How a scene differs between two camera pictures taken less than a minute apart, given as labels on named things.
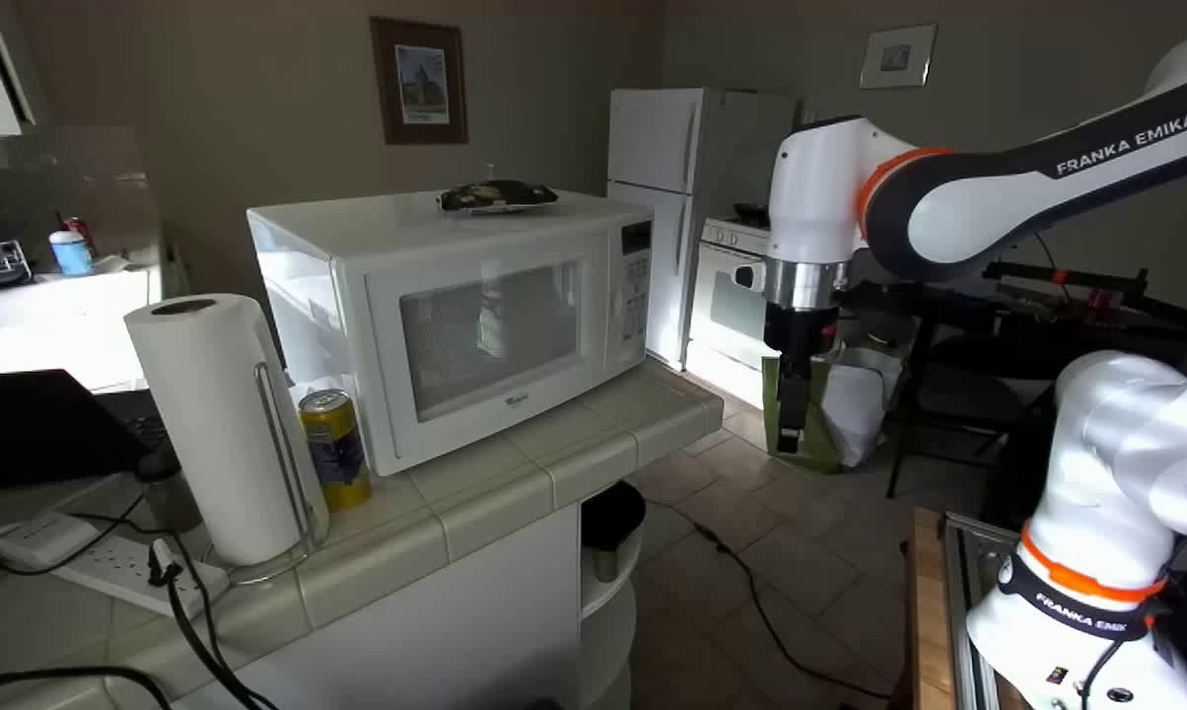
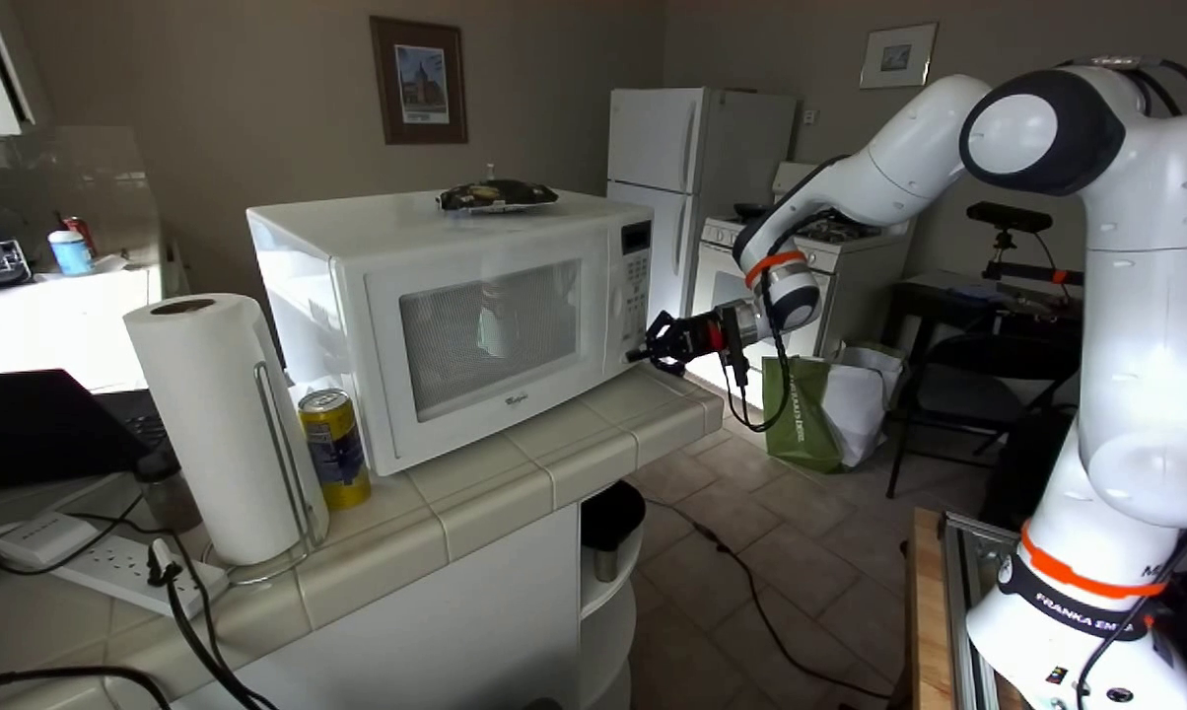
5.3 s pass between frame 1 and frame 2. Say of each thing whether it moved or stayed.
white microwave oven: stayed
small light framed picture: stayed
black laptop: stayed
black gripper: moved
